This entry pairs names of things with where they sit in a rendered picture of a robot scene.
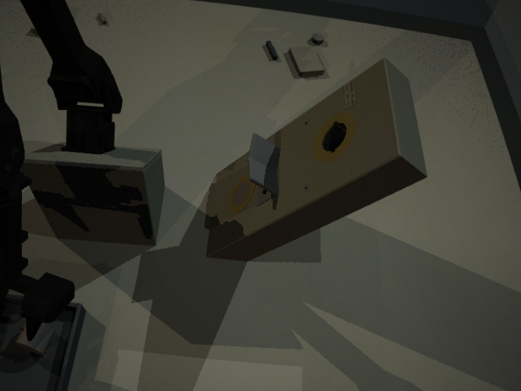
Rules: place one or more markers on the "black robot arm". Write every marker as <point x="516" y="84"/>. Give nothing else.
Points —
<point x="78" y="74"/>

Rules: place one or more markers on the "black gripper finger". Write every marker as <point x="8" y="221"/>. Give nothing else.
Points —
<point x="32" y="326"/>

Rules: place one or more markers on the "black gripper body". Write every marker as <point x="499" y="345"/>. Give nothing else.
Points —
<point x="45" y="298"/>

